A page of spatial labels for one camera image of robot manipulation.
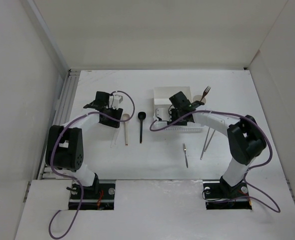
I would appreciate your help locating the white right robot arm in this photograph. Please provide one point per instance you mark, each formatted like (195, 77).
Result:
(245, 141)

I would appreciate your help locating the brown wooden fork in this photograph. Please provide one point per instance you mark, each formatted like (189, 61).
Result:
(205, 93)

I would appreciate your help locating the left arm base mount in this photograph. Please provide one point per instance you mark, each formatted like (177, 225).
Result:
(101, 199)

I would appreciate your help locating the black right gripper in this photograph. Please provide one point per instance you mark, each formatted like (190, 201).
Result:
(182, 123)

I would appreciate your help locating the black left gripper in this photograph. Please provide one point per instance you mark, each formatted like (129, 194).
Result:
(116, 113)

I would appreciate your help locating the aluminium rail frame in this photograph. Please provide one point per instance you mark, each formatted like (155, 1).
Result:
(68, 78)

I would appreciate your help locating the white square box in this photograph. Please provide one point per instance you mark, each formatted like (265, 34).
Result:
(161, 95)

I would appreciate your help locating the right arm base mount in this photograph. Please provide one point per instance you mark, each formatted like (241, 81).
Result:
(218, 196)

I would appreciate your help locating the small metal fork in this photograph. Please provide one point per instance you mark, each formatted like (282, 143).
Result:
(185, 155)

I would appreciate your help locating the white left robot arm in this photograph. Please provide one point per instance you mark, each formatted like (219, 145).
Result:
(65, 149)

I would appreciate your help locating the black spoon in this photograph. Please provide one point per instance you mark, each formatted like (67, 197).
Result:
(141, 117)

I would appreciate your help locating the metal chopstick left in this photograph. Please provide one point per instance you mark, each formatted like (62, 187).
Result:
(206, 143)

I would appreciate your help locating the white paper cup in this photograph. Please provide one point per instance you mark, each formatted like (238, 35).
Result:
(199, 98)

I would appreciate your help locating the white perforated basket tray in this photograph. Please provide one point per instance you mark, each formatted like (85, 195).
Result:
(189, 128)

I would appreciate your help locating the clear chopstick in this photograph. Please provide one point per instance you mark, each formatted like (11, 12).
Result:
(114, 138)

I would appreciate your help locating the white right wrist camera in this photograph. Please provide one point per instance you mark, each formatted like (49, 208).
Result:
(162, 114)

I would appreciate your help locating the beige wooden spoon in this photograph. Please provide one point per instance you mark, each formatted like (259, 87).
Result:
(125, 118)

